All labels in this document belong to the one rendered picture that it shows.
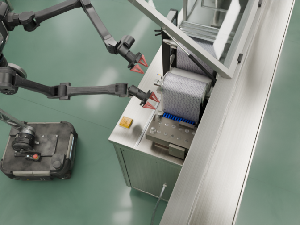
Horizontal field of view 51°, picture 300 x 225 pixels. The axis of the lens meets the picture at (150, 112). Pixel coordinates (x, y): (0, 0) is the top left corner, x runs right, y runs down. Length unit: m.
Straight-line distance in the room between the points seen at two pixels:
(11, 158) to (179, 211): 2.21
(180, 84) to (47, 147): 1.57
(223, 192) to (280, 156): 1.87
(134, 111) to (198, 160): 1.12
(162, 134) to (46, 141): 1.38
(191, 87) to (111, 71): 2.02
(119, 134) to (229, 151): 0.90
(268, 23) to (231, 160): 0.94
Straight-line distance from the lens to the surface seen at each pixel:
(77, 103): 3.51
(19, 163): 3.03
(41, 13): 2.18
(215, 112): 1.29
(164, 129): 1.97
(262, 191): 3.00
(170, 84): 1.83
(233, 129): 1.51
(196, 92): 1.80
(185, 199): 1.11
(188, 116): 1.98
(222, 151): 1.45
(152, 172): 2.30
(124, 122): 2.14
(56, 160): 2.82
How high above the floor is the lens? 2.71
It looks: 55 degrees down
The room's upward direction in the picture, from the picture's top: 6 degrees counter-clockwise
